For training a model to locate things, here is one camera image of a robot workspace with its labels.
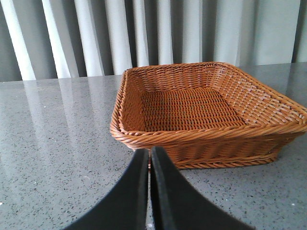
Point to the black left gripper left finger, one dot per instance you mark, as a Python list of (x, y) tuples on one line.
[(125, 206)]

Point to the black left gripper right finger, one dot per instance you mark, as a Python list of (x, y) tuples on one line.
[(177, 205)]

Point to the brown wicker basket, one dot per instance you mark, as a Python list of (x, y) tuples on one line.
[(205, 115)]

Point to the grey pleated curtain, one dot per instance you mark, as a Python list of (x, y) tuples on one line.
[(46, 39)]

